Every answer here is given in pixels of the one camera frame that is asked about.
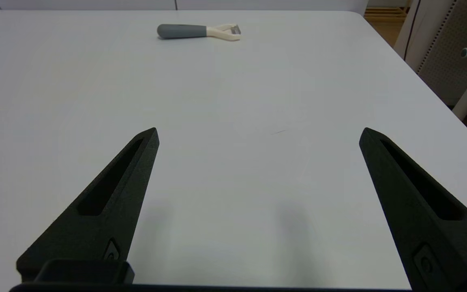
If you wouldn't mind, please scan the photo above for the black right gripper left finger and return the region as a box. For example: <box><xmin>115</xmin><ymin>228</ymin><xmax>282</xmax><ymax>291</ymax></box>
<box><xmin>16</xmin><ymin>127</ymin><xmax>160</xmax><ymax>283</ymax></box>

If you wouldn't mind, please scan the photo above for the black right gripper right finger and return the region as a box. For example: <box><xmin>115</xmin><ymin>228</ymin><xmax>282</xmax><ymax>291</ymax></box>
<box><xmin>359</xmin><ymin>127</ymin><xmax>467</xmax><ymax>292</ymax></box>

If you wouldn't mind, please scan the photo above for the grey handled white peeler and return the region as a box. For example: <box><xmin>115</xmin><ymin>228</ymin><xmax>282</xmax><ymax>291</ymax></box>
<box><xmin>156</xmin><ymin>24</ymin><xmax>242</xmax><ymax>42</ymax></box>

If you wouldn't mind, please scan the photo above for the white perforated panel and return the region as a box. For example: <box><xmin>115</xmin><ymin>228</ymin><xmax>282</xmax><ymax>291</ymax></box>
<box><xmin>416</xmin><ymin>0</ymin><xmax>467</xmax><ymax>107</ymax></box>

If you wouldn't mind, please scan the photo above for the wooden slat pallet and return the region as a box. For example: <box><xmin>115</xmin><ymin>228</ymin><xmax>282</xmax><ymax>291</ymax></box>
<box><xmin>364</xmin><ymin>6</ymin><xmax>411</xmax><ymax>25</ymax></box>

